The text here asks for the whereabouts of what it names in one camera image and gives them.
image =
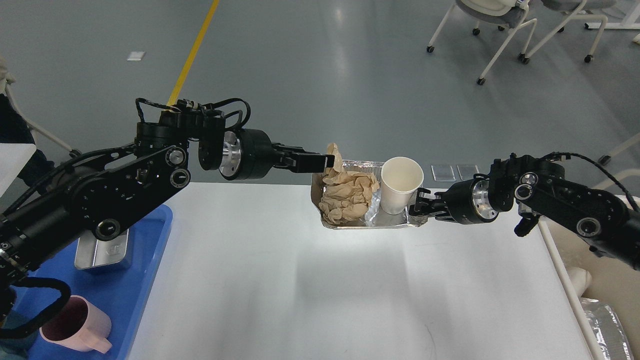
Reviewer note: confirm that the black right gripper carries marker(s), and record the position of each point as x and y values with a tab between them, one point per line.
466	202

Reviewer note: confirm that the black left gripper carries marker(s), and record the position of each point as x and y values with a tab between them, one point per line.
249	154

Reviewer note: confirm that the white paper cup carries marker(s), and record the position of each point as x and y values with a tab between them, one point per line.
400	177

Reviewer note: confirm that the aluminium foil tray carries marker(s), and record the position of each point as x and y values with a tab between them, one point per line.
375	217

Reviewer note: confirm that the brown paper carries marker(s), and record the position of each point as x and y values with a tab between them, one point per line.
349	194

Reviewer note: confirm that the stainless steel rectangular tin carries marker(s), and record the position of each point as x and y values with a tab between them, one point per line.
97	256

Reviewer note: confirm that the pink plastic mug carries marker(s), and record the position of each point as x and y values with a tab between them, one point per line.
79	326

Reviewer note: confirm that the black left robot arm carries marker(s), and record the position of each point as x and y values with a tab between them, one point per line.
107	191

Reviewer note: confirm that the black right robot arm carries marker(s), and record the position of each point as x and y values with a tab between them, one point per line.
609	225

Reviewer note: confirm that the white plastic bin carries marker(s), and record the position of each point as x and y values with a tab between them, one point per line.
612	282

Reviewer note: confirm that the white chair leg right edge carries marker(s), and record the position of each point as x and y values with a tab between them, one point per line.
618	159

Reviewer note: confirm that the blue plastic tray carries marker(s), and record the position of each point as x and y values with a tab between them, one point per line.
121	293

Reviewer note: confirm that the foil tray inside bin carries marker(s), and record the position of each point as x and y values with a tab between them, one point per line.
607	329

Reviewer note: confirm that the white chair right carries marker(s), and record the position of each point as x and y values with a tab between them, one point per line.
573	10

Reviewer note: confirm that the white side table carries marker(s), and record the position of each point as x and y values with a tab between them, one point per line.
13	158

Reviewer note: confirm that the person in dark jeans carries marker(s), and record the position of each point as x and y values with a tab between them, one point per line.
14	130

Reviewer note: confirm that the white chair at left edge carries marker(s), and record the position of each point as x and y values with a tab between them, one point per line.
6	80

